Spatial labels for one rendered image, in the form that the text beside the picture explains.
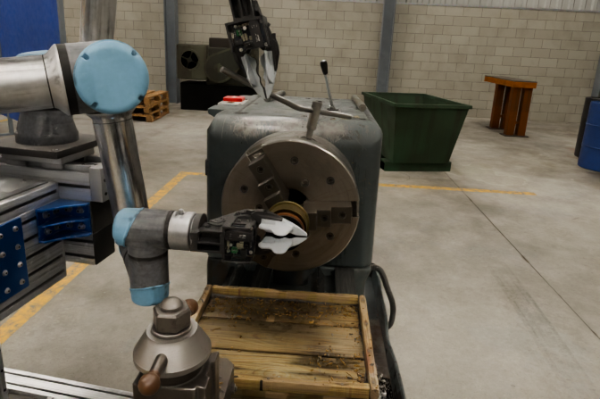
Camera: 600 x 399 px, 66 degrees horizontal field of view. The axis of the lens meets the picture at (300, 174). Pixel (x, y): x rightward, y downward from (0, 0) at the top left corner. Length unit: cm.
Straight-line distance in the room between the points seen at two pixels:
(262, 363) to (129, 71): 55
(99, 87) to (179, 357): 47
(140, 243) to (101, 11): 67
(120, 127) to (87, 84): 20
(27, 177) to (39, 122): 15
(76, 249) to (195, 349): 91
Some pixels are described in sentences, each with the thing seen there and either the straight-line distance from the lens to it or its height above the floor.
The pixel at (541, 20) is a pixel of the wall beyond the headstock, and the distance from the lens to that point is 1195.
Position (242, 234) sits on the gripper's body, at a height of 110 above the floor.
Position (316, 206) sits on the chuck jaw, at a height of 110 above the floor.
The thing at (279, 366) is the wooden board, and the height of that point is 89.
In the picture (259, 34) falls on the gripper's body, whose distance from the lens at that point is 88.
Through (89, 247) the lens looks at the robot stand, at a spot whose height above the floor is 90.
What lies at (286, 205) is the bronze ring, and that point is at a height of 112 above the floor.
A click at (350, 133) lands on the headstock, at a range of 118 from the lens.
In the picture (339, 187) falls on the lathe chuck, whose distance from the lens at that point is 104.
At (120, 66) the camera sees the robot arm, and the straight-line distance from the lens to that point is 82.
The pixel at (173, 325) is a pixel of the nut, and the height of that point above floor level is 116.
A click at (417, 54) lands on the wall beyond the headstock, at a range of 1118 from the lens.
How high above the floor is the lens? 144
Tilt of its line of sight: 15 degrees down
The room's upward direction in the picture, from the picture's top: 3 degrees clockwise
